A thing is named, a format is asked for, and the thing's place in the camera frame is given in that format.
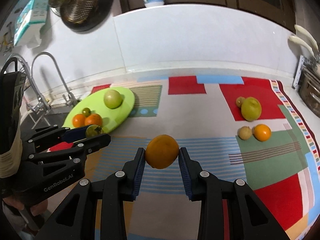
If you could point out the stainless steel pot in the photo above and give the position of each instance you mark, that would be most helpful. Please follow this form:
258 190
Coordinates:
309 90

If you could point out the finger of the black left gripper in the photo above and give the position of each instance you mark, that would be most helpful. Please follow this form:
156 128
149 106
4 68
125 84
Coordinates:
53 135
79 150

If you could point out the brass colander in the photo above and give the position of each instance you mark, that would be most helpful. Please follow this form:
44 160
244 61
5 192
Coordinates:
73 11

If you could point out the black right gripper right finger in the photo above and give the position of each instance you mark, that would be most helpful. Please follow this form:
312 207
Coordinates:
229 210

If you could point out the small tan round fruit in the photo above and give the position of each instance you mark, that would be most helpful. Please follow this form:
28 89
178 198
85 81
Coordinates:
244 133

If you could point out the green apple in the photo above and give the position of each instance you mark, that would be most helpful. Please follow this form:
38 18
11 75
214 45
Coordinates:
112 99

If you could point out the chrome tall faucet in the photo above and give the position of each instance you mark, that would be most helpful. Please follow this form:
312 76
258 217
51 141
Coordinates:
42 104

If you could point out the larger orange on plate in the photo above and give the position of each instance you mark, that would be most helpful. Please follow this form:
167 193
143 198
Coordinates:
94 119

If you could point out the small brown-green fruit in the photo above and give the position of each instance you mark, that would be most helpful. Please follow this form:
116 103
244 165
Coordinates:
239 101

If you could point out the large orange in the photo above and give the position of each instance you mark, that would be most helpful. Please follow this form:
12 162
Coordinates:
161 151

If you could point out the large yellow-green citrus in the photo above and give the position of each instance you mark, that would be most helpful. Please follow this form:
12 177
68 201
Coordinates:
251 109

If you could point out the white metal rack bracket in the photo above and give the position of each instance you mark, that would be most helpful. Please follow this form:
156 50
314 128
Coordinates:
295 84

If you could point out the small green tomato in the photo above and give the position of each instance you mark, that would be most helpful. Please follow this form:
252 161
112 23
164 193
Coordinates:
86 112

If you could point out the colourful patterned table mat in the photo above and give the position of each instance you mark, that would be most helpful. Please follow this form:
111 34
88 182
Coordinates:
200 113

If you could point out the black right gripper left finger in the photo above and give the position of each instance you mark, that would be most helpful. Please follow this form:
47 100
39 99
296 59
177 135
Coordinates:
75 217

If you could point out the small bright orange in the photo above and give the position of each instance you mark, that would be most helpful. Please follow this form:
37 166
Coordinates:
262 132

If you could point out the green tomato with stem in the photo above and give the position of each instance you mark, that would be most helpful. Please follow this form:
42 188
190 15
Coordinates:
93 131

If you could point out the cream pan handle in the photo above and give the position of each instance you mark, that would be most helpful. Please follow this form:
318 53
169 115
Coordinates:
301 42
312 42

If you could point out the small orange on plate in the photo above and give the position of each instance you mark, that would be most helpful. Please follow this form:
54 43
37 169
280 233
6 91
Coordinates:
78 120

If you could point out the person's hand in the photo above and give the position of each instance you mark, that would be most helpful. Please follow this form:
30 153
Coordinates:
35 210

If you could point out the cream pan handle upper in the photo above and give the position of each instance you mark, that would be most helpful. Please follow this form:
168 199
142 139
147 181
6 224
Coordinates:
312 42

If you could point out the lime green plate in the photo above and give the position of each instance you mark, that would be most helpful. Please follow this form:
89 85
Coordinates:
112 118

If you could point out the black frying pan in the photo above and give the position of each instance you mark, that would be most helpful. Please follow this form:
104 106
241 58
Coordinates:
97 15

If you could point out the white teal paper package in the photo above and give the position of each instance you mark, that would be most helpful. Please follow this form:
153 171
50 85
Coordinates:
29 23

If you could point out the cream pan handle lower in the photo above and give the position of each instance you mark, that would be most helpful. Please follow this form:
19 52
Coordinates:
301 42

